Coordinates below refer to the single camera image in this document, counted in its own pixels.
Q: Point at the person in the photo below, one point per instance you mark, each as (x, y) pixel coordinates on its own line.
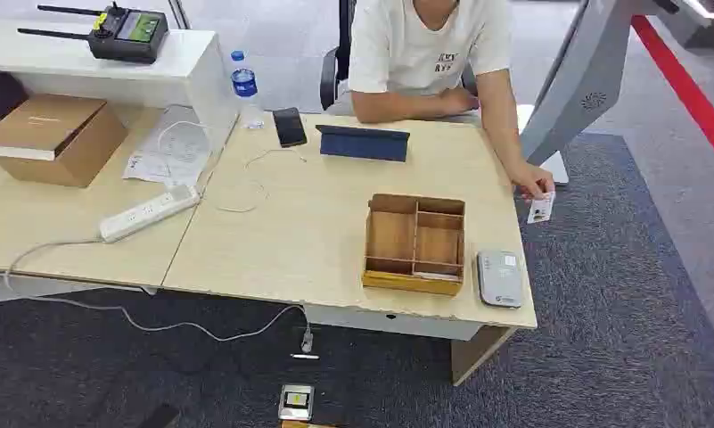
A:
(415, 53)

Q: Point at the white card with printed face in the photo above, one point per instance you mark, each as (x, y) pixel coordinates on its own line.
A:
(540, 208)

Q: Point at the person's right hand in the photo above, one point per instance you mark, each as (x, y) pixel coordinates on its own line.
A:
(460, 100)

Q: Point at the white card in box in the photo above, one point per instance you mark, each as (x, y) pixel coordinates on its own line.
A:
(436, 275)

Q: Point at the white raised shelf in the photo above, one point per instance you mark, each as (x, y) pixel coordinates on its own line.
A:
(96, 65)

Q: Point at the white power strip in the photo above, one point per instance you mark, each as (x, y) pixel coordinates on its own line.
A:
(148, 212)

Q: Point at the grey card reader device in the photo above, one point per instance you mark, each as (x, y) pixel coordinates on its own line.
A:
(499, 278)

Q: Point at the clear water bottle blue label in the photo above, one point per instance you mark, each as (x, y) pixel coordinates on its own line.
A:
(245, 88)

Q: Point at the person's left hand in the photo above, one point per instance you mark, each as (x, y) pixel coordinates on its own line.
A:
(531, 177)

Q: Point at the grey kiosk stand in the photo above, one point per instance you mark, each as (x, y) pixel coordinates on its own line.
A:
(581, 88)

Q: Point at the black smartphone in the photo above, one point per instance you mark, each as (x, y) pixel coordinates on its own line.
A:
(289, 126)

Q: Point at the white paper sheets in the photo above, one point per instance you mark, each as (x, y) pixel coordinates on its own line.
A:
(170, 150)

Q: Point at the black remote controller with antennas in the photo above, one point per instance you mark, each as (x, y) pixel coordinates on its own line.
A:
(123, 32)

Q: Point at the wooden card box with compartments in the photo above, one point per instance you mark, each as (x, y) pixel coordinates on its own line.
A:
(414, 243)

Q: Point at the brown cardboard box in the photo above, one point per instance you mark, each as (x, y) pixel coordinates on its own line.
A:
(52, 139)

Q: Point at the dark blue tablet case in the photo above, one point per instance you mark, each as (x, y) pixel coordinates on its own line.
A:
(363, 143)

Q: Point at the small silver device on floor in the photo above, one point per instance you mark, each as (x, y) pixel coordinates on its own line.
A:
(296, 402)

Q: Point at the grey plug adapter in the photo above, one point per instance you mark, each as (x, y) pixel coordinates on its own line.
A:
(307, 341)

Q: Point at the black office chair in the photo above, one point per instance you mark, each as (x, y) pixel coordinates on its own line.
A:
(336, 65)

